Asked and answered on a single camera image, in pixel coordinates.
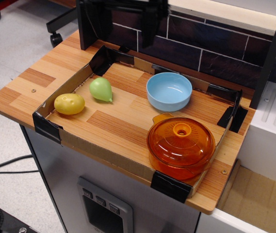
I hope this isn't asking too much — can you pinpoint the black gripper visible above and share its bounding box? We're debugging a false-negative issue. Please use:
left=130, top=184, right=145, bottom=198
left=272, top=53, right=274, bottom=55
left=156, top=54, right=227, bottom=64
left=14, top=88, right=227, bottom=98
left=84, top=0, right=169, bottom=48

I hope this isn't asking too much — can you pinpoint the green toy pear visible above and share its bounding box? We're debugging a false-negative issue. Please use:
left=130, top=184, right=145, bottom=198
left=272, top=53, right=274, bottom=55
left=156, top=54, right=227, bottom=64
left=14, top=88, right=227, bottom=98
left=89, top=77, right=113, bottom=102

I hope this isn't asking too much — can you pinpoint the light blue bowl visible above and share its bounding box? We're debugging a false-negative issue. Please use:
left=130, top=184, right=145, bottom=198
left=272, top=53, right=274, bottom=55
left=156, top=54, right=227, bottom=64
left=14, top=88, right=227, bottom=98
left=146, top=72, right=193, bottom=112

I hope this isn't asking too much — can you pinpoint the cardboard fence with black tape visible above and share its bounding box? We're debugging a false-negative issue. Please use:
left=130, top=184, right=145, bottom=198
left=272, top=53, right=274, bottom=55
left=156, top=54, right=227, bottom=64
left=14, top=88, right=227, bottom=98
left=33, top=42, right=253, bottom=212

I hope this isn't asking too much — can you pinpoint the black office chair base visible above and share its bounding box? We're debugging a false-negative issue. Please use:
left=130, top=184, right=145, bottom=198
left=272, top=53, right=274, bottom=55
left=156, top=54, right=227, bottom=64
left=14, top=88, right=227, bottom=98
left=46, top=7, right=77, bottom=47

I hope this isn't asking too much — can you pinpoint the yellow toy potato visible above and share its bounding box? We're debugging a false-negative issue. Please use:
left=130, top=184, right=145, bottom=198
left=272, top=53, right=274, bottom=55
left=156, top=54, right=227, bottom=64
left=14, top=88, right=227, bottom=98
left=54, top=93, right=85, bottom=115

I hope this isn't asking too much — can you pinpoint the orange transparent lidded pot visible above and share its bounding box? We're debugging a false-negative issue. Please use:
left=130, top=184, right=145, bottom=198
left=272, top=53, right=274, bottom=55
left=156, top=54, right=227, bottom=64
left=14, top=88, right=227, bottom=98
left=146, top=113, right=215, bottom=181

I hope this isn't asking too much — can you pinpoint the grey toy oven panel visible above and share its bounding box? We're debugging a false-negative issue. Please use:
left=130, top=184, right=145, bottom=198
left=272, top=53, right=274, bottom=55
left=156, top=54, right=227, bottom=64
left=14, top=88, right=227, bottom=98
left=78, top=177, right=134, bottom=233

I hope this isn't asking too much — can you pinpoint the white toy sink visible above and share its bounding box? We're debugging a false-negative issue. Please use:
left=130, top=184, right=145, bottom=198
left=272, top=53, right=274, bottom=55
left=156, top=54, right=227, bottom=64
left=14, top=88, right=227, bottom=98
left=196, top=82, right=276, bottom=233

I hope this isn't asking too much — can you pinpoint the black vertical post left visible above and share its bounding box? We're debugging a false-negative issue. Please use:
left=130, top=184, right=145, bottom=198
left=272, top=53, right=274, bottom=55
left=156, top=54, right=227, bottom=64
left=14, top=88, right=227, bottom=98
left=76, top=0, right=113, bottom=50

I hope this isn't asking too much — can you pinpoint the black vertical post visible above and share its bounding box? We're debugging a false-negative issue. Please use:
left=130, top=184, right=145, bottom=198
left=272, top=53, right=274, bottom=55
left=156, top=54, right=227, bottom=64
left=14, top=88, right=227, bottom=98
left=76, top=0, right=113, bottom=50
left=249, top=31, right=276, bottom=109

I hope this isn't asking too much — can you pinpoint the black vertical post right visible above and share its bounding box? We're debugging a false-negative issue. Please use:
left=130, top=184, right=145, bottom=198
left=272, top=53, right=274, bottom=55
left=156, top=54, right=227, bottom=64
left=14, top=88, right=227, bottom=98
left=249, top=31, right=276, bottom=109

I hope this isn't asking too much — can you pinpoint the black floor cable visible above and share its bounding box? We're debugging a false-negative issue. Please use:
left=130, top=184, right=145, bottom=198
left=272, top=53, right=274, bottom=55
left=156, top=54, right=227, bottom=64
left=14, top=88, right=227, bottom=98
left=0, top=154, right=39, bottom=174

